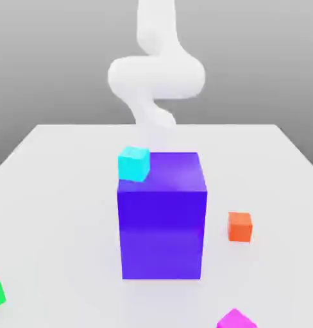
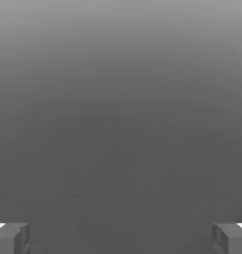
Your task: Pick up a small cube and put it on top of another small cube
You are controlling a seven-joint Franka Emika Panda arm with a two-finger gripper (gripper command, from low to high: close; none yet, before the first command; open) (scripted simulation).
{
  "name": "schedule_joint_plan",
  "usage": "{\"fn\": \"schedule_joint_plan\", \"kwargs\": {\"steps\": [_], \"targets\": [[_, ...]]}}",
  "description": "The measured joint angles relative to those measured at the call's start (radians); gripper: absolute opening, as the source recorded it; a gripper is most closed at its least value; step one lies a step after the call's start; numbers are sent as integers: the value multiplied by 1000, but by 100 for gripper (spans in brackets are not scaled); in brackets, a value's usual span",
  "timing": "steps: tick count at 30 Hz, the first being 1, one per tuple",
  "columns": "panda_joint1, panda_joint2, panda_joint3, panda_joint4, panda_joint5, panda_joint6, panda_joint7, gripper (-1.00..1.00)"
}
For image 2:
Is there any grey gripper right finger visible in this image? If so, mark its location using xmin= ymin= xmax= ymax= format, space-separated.
xmin=211 ymin=222 xmax=242 ymax=254

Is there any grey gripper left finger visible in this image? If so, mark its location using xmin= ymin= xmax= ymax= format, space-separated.
xmin=0 ymin=222 xmax=32 ymax=254

